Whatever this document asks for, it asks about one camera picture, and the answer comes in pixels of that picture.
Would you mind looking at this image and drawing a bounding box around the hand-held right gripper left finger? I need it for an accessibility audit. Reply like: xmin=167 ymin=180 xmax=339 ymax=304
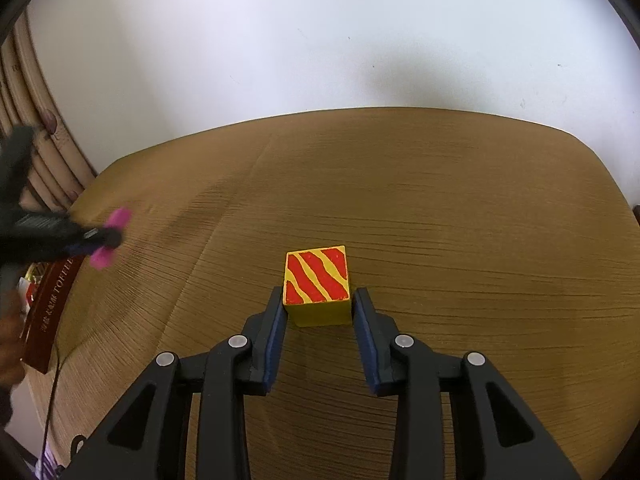
xmin=60 ymin=286 xmax=290 ymax=480

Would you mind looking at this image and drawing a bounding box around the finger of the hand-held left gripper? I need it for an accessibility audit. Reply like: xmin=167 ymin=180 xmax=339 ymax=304
xmin=66 ymin=221 xmax=124 ymax=256

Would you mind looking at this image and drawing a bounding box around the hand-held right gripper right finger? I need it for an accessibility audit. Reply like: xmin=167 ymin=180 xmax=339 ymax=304
xmin=351 ymin=287 xmax=583 ymax=480

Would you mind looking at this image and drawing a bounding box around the pink block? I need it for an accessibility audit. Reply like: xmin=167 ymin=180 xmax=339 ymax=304
xmin=90 ymin=209 xmax=134 ymax=269

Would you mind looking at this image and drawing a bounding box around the red tin tray gold inside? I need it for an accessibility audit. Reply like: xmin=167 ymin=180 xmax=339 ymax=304
xmin=20 ymin=255 xmax=84 ymax=374

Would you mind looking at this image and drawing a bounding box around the yellow red striped block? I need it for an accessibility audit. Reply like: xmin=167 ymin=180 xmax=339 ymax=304
xmin=282 ymin=245 xmax=351 ymax=328

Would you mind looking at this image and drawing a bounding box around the person's left hand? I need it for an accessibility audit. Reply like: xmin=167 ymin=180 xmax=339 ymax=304
xmin=0 ymin=305 xmax=27 ymax=386

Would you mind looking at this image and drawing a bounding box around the purple cloth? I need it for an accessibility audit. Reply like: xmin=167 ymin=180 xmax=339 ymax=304
xmin=36 ymin=450 xmax=63 ymax=480

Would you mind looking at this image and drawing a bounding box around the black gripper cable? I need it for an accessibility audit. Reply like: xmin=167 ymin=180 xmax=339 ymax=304
xmin=42 ymin=344 xmax=65 ymax=463

